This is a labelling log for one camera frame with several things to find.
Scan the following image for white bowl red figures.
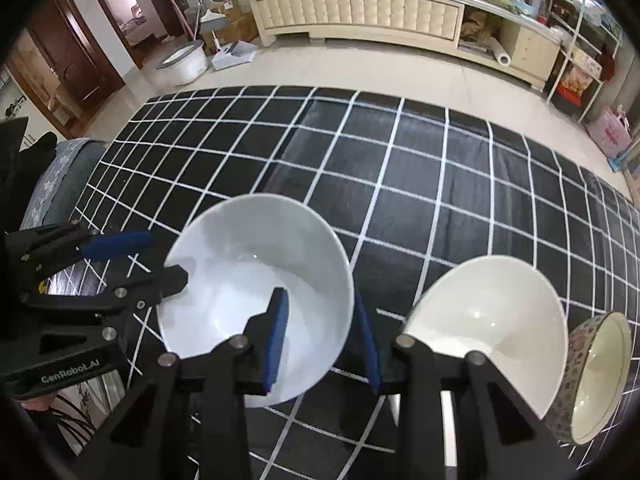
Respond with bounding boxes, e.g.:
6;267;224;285
156;193;355;408

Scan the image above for cream white bowl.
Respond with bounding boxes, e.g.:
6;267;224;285
404;256;568;417

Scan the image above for small patterned bowl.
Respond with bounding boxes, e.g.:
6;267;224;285
544;312;631;445

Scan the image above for grey floral sofa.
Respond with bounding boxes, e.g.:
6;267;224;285
20;138;105;230

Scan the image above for white mop bucket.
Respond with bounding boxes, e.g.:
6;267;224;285
155;39;208;87

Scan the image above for black white grid tablecloth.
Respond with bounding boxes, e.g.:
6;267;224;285
29;84;640;480

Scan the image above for white dustpan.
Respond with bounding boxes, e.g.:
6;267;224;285
212;40;257;70

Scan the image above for pink gift bag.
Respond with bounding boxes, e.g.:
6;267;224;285
587;105;631;158

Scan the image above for white paper roll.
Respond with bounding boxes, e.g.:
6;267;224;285
485;36;512;67

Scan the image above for cream tufted tv cabinet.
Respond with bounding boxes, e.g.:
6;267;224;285
250;0;561;90

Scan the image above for white metal shelf rack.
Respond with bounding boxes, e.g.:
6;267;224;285
547;0;623;124

